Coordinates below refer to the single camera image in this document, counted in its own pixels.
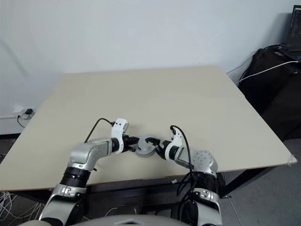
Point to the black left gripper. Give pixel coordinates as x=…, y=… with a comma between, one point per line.
x=127, y=143

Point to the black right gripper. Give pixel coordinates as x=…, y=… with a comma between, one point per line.
x=164, y=147

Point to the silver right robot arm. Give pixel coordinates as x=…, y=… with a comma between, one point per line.
x=202, y=160

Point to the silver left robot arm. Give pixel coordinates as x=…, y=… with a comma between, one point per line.
x=82, y=153

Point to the grey robot torso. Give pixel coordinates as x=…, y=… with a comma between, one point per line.
x=117, y=220

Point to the clear tape on table corner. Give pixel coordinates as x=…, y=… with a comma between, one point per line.
x=293, y=160

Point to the black laptop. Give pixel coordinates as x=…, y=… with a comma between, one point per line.
x=295, y=30

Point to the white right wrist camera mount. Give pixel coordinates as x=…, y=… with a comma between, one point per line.
x=177, y=141

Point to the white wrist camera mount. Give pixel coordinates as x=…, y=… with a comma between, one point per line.
x=177, y=141
x=120, y=127

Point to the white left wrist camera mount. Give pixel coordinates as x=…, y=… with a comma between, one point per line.
x=120, y=127

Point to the black table frame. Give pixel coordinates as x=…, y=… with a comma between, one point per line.
x=231, y=181

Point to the white wall socket strip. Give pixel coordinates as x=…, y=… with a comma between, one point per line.
x=11, y=110

